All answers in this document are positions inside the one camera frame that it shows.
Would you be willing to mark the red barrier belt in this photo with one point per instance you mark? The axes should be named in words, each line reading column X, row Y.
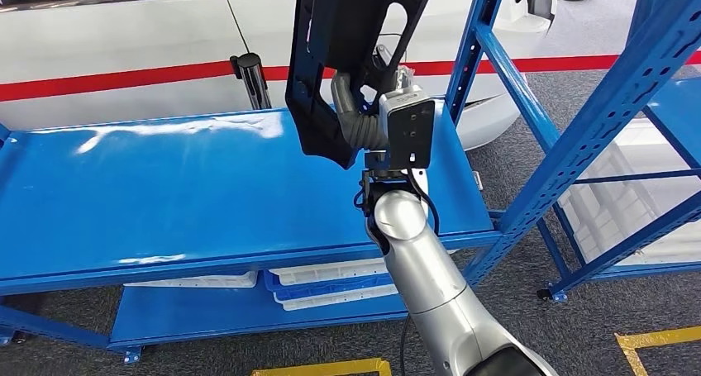
column 137, row 80

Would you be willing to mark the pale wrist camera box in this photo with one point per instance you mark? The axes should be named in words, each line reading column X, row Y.
column 408, row 127

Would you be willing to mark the white plastic bin stack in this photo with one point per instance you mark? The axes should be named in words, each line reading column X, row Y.
column 613, row 215

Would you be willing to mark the white car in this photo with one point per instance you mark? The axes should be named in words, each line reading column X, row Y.
column 137, row 34

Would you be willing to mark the yellow floor tape square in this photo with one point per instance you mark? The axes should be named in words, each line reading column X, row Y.
column 328, row 368
column 662, row 338

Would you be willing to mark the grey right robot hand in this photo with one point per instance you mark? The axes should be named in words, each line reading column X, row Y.
column 342, row 94

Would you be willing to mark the black stanchion post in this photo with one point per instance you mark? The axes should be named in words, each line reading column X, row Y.
column 254, row 83

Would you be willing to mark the blue metal shelf rack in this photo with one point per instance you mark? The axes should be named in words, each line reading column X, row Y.
column 679, row 116
column 164, row 198

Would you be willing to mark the black plastic bracket plate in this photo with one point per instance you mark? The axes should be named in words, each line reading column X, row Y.
column 328, row 34

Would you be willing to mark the metal floor socket plate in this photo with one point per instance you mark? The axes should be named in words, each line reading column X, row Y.
column 478, row 181

